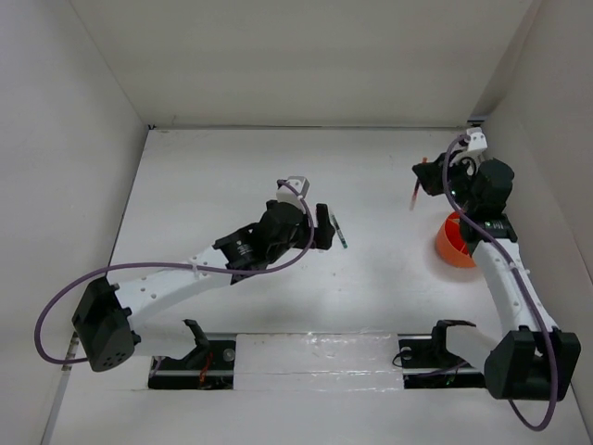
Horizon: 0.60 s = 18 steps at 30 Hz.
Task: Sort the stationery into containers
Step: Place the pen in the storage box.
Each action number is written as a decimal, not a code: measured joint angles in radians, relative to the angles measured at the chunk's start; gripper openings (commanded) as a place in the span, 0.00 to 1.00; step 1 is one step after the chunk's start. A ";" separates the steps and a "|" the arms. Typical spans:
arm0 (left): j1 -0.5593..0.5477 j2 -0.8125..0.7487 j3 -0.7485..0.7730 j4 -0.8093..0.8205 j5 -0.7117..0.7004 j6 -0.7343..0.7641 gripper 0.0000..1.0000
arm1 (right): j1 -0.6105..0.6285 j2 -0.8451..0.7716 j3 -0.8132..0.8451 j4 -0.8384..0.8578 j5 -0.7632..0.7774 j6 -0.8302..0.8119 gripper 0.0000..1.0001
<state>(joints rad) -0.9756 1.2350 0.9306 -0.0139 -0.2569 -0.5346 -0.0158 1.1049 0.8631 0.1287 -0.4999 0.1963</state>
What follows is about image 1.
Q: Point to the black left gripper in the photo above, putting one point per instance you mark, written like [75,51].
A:
[323,230]

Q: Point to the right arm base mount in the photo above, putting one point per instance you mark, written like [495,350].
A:
[426,364]

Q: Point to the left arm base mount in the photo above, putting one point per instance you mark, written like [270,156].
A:
[209,365]

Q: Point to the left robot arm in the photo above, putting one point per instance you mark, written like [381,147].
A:
[110,318]

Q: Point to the green pen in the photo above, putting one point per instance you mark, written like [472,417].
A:
[338,230]

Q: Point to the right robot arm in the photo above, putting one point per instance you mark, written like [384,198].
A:
[534,360]

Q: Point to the orange round organizer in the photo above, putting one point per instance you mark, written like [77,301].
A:
[450,246]

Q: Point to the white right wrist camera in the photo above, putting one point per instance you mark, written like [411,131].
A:
[476,143]

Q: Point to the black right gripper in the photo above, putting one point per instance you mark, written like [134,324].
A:
[431,174]

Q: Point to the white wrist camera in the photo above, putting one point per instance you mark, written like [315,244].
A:
[292,190]
[476,143]

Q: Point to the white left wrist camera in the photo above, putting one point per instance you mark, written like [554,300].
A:
[292,190]

